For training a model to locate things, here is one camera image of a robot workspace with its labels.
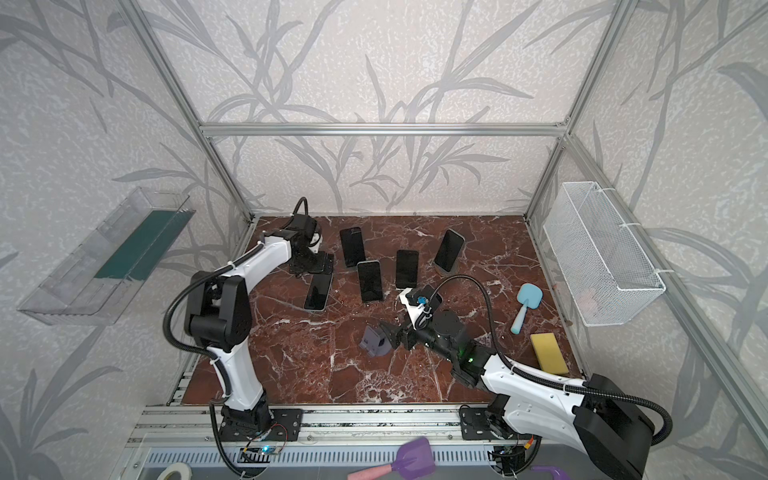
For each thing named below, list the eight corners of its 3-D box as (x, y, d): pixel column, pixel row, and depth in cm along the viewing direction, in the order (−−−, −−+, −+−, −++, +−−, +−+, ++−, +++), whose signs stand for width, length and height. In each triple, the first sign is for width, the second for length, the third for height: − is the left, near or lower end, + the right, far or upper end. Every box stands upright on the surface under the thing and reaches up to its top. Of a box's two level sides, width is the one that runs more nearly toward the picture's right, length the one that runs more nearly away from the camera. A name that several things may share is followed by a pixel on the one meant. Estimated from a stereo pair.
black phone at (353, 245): (345, 270, 106) (338, 243, 94) (348, 255, 111) (341, 227, 99) (365, 270, 106) (360, 243, 94) (366, 255, 111) (362, 227, 99)
